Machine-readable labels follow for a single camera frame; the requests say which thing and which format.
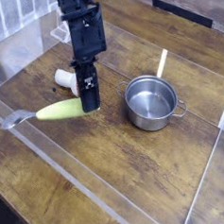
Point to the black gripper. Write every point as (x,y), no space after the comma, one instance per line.
(88,39)

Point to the green handled metal spoon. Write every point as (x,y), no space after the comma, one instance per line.
(68,108)

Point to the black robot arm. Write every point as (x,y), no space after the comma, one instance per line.
(84,18)

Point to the toy mushroom brown cap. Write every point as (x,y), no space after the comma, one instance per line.
(67,80)

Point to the clear acrylic triangle stand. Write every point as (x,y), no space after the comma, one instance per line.
(61,32)

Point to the small steel pot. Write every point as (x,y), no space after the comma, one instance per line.
(150,102)

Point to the black strip on table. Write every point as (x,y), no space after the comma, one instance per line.
(185,14)

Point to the clear acrylic front barrier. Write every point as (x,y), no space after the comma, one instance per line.
(86,180)

